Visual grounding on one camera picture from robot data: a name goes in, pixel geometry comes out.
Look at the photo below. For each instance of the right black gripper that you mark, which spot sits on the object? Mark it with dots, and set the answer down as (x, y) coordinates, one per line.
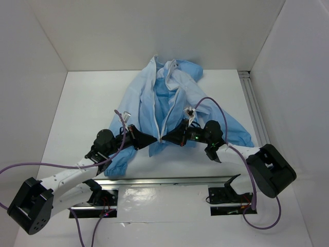
(178, 135)

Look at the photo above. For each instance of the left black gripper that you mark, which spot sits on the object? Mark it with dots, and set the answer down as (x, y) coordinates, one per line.
(139, 140)

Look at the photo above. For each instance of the light blue zip jacket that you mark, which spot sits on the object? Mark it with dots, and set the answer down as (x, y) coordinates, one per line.
(157, 97)

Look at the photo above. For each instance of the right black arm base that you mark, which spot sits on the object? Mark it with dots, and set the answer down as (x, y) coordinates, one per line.
(225, 201)

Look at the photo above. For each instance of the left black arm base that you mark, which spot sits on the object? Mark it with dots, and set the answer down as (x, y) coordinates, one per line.
(101, 204)

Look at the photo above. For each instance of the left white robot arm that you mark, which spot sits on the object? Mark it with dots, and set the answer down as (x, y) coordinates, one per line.
(38, 200)

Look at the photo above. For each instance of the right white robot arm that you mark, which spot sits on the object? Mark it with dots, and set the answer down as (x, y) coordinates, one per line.
(270, 170)

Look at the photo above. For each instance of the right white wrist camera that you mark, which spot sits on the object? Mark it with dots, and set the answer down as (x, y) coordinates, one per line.
(190, 112)

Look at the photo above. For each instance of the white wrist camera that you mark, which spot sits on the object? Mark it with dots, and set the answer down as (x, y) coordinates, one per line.
(190, 112)
(125, 116)

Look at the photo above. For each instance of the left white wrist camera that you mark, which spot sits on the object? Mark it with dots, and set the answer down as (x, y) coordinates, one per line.
(125, 116)

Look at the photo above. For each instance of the aluminium front rail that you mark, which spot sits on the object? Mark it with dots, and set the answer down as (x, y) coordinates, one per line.
(166, 181)

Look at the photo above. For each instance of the aluminium side rail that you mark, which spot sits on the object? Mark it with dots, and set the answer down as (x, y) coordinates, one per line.
(258, 123)

